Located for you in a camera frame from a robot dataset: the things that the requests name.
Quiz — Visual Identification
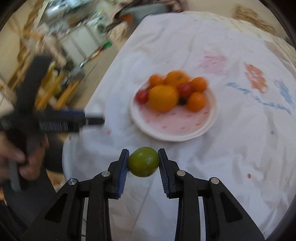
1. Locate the pile of clothes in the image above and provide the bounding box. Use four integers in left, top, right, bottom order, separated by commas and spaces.
109, 0, 185, 20

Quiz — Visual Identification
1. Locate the pink strawberry-print plate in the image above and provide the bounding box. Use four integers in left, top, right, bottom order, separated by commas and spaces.
129, 76, 218, 142

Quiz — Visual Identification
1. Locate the woven straw mat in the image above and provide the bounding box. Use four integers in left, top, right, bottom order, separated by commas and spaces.
233, 6, 277, 34

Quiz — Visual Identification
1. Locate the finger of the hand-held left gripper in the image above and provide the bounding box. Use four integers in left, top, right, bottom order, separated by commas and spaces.
38, 110, 106, 134

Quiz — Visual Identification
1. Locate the white printed tablecloth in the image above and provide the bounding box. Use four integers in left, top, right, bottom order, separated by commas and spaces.
62, 10, 296, 241

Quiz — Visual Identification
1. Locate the red cherry tomato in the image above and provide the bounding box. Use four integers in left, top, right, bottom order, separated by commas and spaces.
177, 83, 193, 98
135, 89, 151, 103

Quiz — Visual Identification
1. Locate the large orange mandarin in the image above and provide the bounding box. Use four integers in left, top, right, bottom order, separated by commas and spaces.
148, 84, 180, 113

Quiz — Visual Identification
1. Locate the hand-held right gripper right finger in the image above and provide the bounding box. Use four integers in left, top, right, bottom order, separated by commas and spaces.
158, 148, 264, 241

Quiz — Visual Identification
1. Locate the small orange mandarin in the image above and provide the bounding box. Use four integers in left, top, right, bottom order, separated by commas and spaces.
149, 74, 165, 88

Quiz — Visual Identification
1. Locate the wooden crib rail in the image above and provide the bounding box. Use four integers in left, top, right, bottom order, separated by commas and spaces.
8, 30, 80, 110

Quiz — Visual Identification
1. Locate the person's left hand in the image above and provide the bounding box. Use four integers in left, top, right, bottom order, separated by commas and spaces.
0, 133, 49, 184

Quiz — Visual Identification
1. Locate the white cabinet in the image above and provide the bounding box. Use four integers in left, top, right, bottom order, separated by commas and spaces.
60, 24, 103, 62

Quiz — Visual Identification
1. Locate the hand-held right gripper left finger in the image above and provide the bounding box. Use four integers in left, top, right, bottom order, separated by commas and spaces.
23, 149, 129, 241

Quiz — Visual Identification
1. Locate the green tomato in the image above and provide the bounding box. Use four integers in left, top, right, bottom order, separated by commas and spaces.
128, 147, 160, 178

